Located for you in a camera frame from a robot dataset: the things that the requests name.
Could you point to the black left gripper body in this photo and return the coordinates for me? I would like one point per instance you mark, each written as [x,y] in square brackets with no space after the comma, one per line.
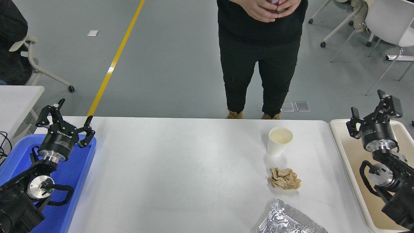
[59,140]

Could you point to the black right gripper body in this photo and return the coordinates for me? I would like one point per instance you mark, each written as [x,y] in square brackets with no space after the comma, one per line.
[376,132]

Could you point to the white paper cup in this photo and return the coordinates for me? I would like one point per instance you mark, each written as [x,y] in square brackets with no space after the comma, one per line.
[278,147]

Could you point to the silver foil tray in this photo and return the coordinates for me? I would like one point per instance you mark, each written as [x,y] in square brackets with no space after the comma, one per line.
[284,220]

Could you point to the standing person's left hand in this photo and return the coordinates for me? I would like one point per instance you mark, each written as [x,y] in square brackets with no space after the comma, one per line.
[292,6]

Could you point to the standing person's right hand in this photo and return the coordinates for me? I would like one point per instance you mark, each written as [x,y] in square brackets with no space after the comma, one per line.
[258,11]

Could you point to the large pale plastic bin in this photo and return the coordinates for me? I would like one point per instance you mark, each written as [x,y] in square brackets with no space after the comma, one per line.
[352,155]

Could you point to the blue plastic tray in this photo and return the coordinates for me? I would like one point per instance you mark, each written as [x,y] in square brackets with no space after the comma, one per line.
[76,168]

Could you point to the white side table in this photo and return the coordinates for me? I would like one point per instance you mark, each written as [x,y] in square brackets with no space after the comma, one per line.
[16,103]

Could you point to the white metal foot bar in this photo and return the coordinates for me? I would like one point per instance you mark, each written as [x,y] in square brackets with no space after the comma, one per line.
[401,58]

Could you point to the white wheeled office chair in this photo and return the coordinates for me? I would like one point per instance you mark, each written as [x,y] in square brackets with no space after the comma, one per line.
[32,63]

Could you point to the silver floor socket plate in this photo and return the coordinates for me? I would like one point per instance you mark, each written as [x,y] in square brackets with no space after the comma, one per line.
[288,107]
[302,106]

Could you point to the seated person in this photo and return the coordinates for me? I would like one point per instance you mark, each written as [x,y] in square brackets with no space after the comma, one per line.
[9,48]

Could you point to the crumpled tan paper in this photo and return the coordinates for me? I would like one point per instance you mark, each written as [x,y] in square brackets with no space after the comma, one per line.
[284,179]

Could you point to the white shell chair metal legs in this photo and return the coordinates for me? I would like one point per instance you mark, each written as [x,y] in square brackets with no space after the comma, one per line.
[388,19]

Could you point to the white floor plate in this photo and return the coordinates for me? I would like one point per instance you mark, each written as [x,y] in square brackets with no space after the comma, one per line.
[92,33]

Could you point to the white chair with casters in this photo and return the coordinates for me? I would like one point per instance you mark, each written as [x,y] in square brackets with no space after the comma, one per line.
[339,27]

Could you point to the beige garment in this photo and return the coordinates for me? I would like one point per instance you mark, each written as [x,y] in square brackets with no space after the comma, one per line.
[357,16]

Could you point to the standing person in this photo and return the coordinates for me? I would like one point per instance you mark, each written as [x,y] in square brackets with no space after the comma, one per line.
[258,58]

